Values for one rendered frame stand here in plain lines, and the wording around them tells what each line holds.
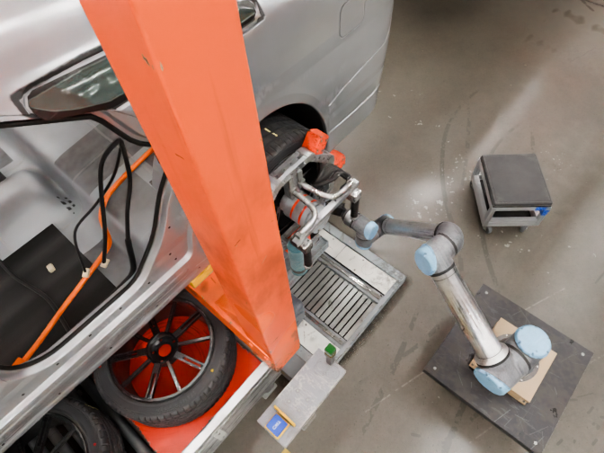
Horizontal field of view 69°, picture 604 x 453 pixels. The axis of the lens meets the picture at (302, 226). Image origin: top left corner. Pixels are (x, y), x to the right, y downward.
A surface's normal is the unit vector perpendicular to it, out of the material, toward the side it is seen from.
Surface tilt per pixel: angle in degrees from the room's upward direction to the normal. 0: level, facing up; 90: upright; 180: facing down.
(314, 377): 0
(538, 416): 0
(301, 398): 0
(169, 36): 90
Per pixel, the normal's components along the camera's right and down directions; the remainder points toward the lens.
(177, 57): 0.75, 0.54
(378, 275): -0.05, -0.53
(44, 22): 0.39, -0.22
